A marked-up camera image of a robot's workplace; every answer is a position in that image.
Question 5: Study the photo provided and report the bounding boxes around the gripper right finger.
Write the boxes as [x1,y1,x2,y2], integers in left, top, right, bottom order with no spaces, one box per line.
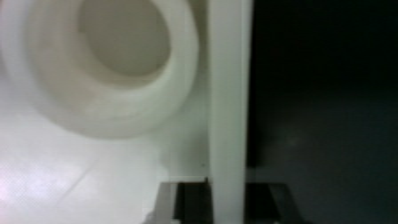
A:
[245,183,311,224]

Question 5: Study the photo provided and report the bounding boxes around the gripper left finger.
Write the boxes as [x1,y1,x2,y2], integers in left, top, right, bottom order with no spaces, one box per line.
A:
[140,182,208,224]

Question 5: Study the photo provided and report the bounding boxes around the white square tabletop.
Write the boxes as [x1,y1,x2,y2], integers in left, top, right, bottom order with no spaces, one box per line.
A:
[0,0,252,224]

